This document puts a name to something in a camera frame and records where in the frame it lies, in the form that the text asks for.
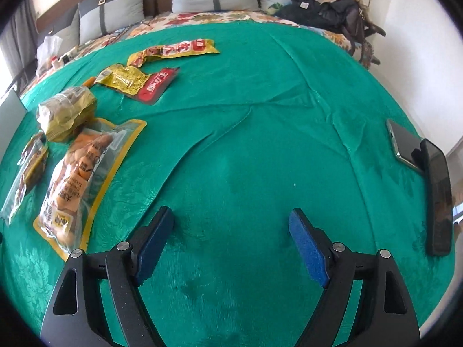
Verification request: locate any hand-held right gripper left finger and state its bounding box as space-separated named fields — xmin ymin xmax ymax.
xmin=40 ymin=206 xmax=176 ymax=347

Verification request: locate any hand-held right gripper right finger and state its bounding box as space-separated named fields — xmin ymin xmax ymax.
xmin=288 ymin=208 xmax=422 ymax=347

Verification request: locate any large yellow-rimmed snack bag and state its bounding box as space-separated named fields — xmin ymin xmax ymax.
xmin=33 ymin=119 xmax=147 ymax=262

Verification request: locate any small clear brown snack packet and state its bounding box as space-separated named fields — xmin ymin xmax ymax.
xmin=0 ymin=132 xmax=49 ymax=226

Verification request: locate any clear bag of brown snacks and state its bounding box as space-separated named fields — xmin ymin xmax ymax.
xmin=36 ymin=87 xmax=98 ymax=143

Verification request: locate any yellow and red snack packet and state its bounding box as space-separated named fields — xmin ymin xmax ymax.
xmin=93 ymin=64 xmax=180 ymax=106

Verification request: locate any yellow cartoon snack packet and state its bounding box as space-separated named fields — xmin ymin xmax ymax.
xmin=127 ymin=38 xmax=221 ymax=67

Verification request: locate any green bedspread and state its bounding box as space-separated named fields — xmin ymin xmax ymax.
xmin=0 ymin=21 xmax=456 ymax=347

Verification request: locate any black smartphone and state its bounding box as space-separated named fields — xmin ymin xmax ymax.
xmin=420 ymin=138 xmax=453 ymax=257

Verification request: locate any silver smartphone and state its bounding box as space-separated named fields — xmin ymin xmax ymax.
xmin=386 ymin=119 xmax=425 ymax=173

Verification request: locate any white plastic bag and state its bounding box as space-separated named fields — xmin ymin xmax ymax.
xmin=36 ymin=36 xmax=64 ymax=67

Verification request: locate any dark wooden chair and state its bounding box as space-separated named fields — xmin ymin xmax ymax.
xmin=360 ymin=7 xmax=387 ymax=69

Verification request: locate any dark brown handbag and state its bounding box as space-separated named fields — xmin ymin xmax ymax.
xmin=343 ymin=5 xmax=366 ymax=38

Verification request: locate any floral bed sheet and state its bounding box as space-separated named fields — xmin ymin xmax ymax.
xmin=69 ymin=10 xmax=379 ymax=69

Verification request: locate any grey curtain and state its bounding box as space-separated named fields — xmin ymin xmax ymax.
xmin=0 ymin=0 xmax=37 ymax=91

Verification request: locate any black cable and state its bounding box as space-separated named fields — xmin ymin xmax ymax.
xmin=105 ymin=25 xmax=153 ymax=40

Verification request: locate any thin dark chair frame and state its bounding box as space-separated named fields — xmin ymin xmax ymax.
xmin=7 ymin=61 xmax=37 ymax=91

